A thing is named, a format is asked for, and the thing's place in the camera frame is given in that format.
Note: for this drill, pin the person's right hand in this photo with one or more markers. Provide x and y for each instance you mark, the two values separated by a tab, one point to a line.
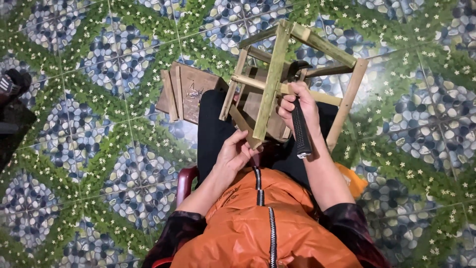
310	111

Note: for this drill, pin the person's left hand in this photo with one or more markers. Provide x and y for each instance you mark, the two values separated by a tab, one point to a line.
228	156

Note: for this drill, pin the green bamboo stool frame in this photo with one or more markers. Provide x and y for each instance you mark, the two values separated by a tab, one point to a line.
273	82

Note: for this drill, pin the black trousers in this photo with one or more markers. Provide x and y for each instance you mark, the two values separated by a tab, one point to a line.
214	134

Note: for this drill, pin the red plastic chair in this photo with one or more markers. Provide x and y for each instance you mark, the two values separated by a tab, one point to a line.
185	184

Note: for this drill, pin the brown wooden board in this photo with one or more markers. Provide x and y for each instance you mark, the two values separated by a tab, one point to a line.
189	110

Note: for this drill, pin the pile of steel nails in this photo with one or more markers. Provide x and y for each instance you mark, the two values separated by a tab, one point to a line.
194	93

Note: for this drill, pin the orange zipped vest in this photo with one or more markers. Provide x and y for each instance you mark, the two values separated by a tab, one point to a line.
238	230

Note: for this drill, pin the loose bamboo strip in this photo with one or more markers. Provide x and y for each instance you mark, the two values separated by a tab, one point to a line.
179	93
170	96

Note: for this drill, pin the dark maroon shirt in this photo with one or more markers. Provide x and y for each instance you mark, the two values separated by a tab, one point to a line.
178	230

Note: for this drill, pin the black white striped sandal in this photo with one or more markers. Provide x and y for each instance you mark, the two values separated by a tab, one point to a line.
7	87

